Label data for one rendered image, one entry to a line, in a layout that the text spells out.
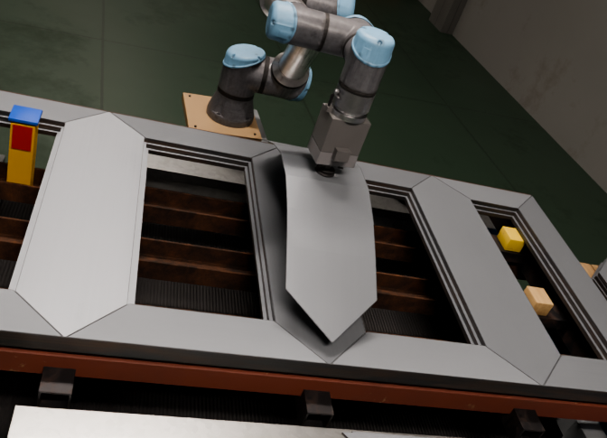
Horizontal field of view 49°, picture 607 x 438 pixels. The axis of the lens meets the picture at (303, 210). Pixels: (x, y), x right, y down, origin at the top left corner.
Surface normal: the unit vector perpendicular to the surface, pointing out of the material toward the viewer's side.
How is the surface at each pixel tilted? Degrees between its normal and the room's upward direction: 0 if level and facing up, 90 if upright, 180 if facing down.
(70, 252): 0
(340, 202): 17
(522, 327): 0
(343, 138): 90
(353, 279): 29
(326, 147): 90
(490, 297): 0
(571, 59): 90
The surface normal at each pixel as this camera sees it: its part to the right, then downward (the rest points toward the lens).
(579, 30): -0.93, -0.11
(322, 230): 0.33, -0.45
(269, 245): 0.29, -0.79
